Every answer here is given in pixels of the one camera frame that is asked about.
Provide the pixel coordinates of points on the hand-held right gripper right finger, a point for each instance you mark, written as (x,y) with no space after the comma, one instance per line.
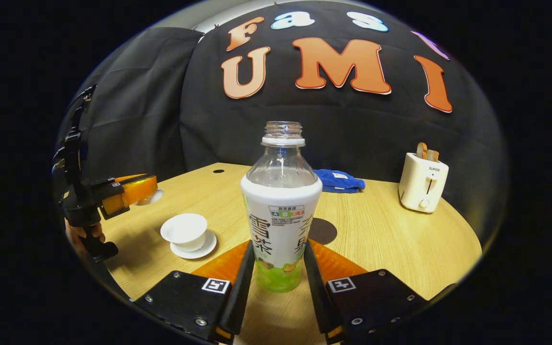
(315,297)

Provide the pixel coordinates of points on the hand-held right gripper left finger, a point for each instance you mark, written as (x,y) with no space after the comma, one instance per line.
(242,297)

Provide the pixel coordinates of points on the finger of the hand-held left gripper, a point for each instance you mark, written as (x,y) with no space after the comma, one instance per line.
(130,194)
(130,178)

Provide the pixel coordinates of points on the white teacup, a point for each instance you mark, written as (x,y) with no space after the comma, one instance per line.
(185,230)

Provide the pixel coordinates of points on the dark brown round coaster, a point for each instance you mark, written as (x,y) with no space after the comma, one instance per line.
(325,231)

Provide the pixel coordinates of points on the clear water bottle white label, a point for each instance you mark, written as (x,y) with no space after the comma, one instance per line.
(281,215)

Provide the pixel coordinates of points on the white saucer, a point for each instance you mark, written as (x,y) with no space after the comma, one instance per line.
(199,251)

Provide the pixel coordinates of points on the blue folded cloth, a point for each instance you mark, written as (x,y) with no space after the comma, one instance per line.
(340,182)

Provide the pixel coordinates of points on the white toaster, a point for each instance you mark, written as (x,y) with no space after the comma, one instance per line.
(422,184)

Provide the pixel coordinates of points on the black backdrop cloth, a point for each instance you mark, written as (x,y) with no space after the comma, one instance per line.
(352,134)

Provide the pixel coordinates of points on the toasted bread slice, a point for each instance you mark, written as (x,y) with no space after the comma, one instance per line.
(421,150)
(432,155)

